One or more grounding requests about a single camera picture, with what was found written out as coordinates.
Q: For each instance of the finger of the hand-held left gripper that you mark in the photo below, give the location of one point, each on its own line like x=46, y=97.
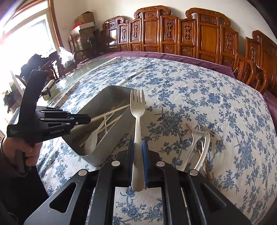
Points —
x=62, y=127
x=65, y=115

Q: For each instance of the white flat box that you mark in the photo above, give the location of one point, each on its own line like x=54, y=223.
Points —
x=85, y=26

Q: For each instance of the small block with black band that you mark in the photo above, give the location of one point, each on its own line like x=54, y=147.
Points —
x=48, y=90

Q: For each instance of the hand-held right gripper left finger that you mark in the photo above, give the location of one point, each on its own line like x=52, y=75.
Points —
x=129, y=168

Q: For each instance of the person's left hand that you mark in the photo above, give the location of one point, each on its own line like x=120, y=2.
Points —
x=30, y=153

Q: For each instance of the purple armchair cushion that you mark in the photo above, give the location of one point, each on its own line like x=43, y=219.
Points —
x=271, y=101

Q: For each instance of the pale wooden chopstick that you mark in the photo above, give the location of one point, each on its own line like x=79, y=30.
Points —
x=108, y=126
x=112, y=112

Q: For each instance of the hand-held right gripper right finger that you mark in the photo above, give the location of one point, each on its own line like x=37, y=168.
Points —
x=144, y=168

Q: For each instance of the carved wooden sofa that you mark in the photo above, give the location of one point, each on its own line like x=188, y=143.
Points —
x=173, y=32

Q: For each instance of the blue floral tablecloth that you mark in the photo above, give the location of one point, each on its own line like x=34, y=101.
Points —
x=194, y=97

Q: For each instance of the dark cloth pile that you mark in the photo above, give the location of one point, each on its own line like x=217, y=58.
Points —
x=36, y=63

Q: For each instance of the rectangular metal tin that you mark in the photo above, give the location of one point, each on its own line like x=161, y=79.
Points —
x=116, y=134

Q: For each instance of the dark wooden cabinet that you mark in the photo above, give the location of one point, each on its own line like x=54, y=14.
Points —
x=86, y=41

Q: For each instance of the wooden door frame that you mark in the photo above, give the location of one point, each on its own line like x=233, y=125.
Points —
x=55, y=26

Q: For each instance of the person's left forearm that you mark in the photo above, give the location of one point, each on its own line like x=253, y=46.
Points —
x=19, y=190

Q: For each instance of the clear plastic bag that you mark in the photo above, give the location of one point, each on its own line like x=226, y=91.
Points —
x=66, y=57

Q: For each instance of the carved wooden armchair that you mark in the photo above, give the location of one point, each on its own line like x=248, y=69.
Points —
x=266, y=56

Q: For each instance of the brown cardboard box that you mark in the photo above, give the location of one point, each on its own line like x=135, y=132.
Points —
x=85, y=17

